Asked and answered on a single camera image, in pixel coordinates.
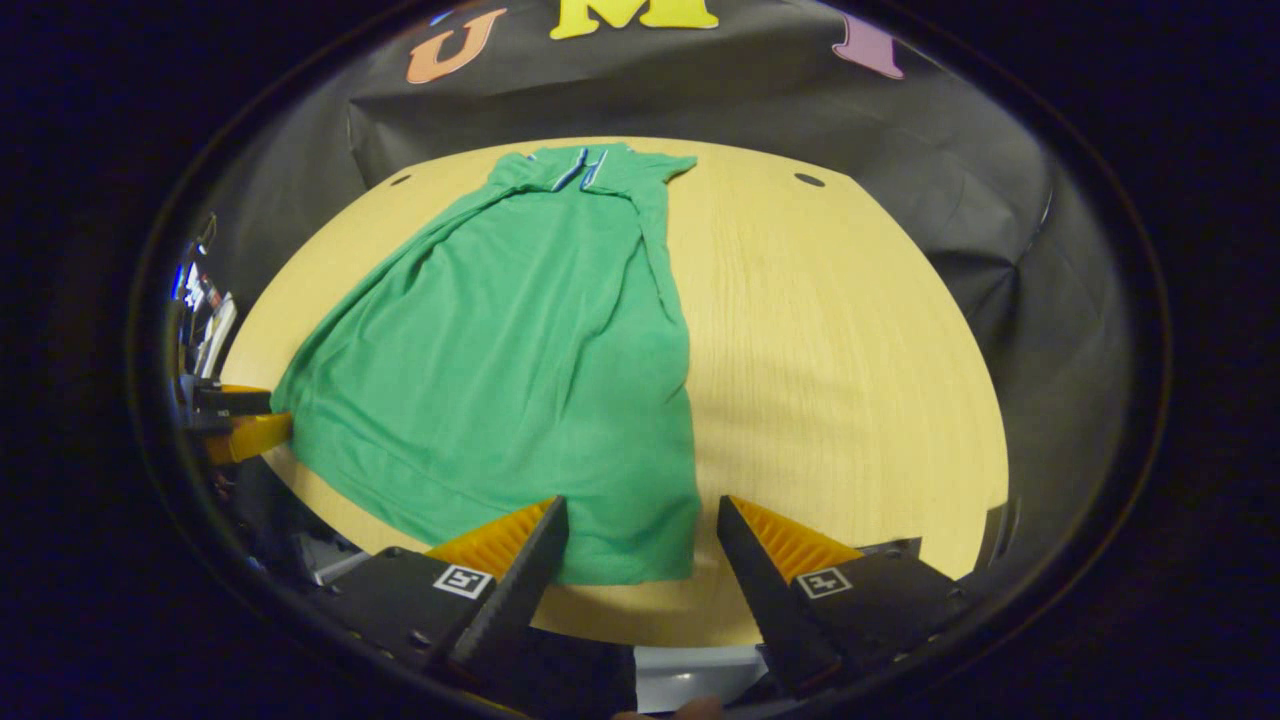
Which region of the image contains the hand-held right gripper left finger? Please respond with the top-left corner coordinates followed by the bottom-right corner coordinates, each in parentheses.
top-left (310, 495), bottom-right (571, 693)

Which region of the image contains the black backdrop cloth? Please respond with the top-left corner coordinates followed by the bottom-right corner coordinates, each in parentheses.
top-left (190, 0), bottom-right (1086, 421)

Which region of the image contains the white furniture piece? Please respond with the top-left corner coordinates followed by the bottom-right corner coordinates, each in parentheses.
top-left (634, 644), bottom-right (773, 714)

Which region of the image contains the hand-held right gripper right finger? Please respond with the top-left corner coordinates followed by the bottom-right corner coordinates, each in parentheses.
top-left (715, 494), bottom-right (973, 701)

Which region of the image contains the green T-shirt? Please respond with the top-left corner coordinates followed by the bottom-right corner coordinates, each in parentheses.
top-left (269, 142), bottom-right (703, 587)

